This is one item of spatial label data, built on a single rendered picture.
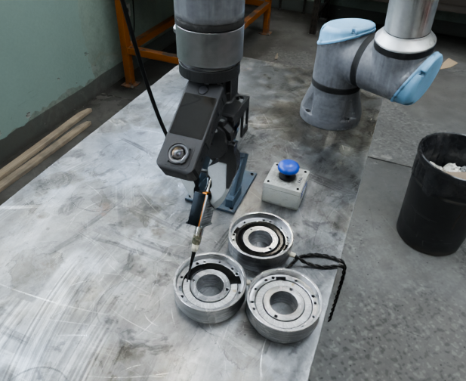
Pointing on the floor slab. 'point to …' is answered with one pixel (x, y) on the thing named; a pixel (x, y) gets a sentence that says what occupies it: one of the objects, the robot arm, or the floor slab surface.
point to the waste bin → (443, 193)
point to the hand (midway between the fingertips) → (204, 201)
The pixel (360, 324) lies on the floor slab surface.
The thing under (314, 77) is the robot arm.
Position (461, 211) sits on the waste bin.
